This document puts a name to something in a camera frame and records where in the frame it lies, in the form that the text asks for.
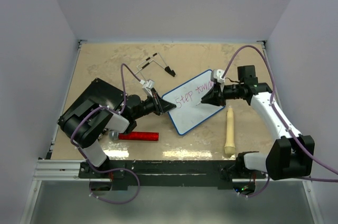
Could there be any blue framed whiteboard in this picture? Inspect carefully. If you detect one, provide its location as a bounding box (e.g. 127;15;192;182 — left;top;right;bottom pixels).
162;69;224;136

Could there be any wire whiteboard stand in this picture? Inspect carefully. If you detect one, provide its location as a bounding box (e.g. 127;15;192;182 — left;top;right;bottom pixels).
135;52;176;80

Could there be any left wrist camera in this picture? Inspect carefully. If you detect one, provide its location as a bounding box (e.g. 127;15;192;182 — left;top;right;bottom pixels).
142;79;155;97

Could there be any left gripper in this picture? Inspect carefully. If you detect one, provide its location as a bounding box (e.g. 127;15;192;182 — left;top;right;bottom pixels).
133;92;176;120

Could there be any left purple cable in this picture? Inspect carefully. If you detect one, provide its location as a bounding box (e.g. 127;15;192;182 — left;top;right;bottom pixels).
70;63;148;204

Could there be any purple cable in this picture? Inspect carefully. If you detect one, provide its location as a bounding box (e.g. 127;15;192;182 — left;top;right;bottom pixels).
221;45;338;198
70;63;148;204

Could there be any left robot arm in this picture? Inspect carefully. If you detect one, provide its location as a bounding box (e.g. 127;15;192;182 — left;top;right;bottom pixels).
58;89;176;178

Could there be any red glitter microphone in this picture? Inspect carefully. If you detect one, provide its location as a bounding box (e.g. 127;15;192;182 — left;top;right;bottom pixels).
108;131;159;142

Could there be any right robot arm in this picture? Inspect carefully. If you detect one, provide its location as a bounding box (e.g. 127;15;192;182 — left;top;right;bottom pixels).
201;65;315;180

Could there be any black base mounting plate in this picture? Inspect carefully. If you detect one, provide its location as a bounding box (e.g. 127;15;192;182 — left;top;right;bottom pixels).
79;160;265;190

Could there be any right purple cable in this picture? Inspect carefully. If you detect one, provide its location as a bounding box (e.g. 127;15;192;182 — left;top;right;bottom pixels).
221;45;338;198

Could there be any black carrying case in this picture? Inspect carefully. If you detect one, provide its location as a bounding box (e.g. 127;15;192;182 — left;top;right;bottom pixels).
58;78;124;126

